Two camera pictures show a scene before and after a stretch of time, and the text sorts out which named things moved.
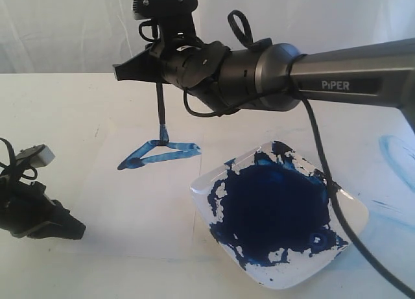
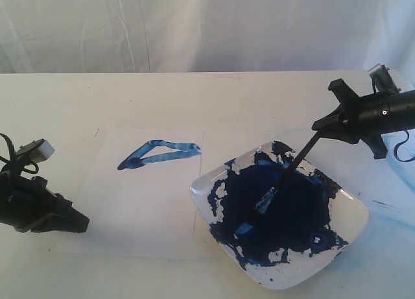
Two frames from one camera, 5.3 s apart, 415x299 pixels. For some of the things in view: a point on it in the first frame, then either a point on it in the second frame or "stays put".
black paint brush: [164, 139] -> [301, 155]
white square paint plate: [270, 215] stays put
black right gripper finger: [147, 65] -> [333, 126]
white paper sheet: [139, 200] stays put
